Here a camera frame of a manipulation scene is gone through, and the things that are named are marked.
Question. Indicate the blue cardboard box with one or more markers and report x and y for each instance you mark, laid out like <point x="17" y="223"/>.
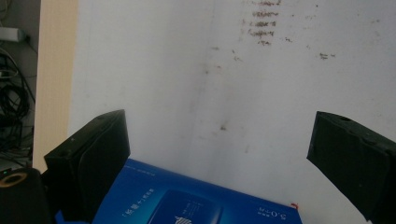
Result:
<point x="140" y="186"/>

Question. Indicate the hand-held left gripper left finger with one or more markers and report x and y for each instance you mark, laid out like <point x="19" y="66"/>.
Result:
<point x="87" y="165"/>

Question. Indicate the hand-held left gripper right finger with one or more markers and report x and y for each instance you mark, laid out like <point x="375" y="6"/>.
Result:
<point x="358" y="168"/>

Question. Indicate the white mat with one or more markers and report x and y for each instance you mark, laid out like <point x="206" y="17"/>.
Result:
<point x="186" y="77"/>

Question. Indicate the grey box device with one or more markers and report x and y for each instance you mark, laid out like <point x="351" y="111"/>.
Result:
<point x="9" y="33"/>

